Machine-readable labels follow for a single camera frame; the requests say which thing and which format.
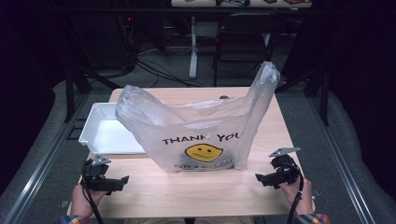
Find translucent smiley plastic bag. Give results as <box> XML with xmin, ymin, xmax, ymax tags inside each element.
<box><xmin>115</xmin><ymin>61</ymin><xmax>281</xmax><ymax>175</ymax></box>

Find black folding chair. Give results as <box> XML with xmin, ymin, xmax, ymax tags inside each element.
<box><xmin>212</xmin><ymin>12</ymin><xmax>285</xmax><ymax>88</ymax></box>

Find black metal stand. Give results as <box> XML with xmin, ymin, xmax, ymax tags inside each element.
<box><xmin>64</xmin><ymin>66</ymin><xmax>77</xmax><ymax>124</ymax></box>
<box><xmin>319</xmin><ymin>69</ymin><xmax>331</xmax><ymax>127</ymax></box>

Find black floor cables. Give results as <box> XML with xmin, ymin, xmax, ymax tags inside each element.
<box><xmin>124</xmin><ymin>57</ymin><xmax>205</xmax><ymax>89</ymax></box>

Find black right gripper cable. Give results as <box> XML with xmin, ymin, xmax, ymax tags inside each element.
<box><xmin>287</xmin><ymin>167</ymin><xmax>305</xmax><ymax>224</ymax></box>

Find white table leg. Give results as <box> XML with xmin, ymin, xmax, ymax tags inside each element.
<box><xmin>189</xmin><ymin>15</ymin><xmax>199</xmax><ymax>79</ymax></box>

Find aluminium floor rail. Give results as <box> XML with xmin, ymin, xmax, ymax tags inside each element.
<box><xmin>0</xmin><ymin>92</ymin><xmax>92</xmax><ymax>224</ymax></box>
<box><xmin>306</xmin><ymin>92</ymin><xmax>378</xmax><ymax>224</ymax></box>

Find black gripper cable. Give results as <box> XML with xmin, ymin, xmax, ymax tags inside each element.
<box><xmin>287</xmin><ymin>167</ymin><xmax>305</xmax><ymax>224</ymax></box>
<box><xmin>81</xmin><ymin>178</ymin><xmax>105</xmax><ymax>224</ymax></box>

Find white plastic tray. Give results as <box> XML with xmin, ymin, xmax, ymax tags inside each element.
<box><xmin>78</xmin><ymin>102</ymin><xmax>148</xmax><ymax>156</ymax></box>

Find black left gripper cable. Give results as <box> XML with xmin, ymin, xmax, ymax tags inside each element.
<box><xmin>81</xmin><ymin>178</ymin><xmax>105</xmax><ymax>224</ymax></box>

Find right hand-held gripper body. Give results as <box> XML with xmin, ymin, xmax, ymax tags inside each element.
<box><xmin>269</xmin><ymin>147</ymin><xmax>302</xmax><ymax>185</ymax></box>

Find person's left hand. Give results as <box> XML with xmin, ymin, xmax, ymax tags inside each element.
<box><xmin>70</xmin><ymin>183</ymin><xmax>108</xmax><ymax>217</ymax></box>

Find person's right hand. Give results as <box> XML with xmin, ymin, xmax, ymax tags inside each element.
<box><xmin>278</xmin><ymin>176</ymin><xmax>313</xmax><ymax>217</ymax></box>

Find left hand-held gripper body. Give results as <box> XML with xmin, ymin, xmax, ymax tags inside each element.
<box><xmin>81</xmin><ymin>155</ymin><xmax>113</xmax><ymax>191</ymax></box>

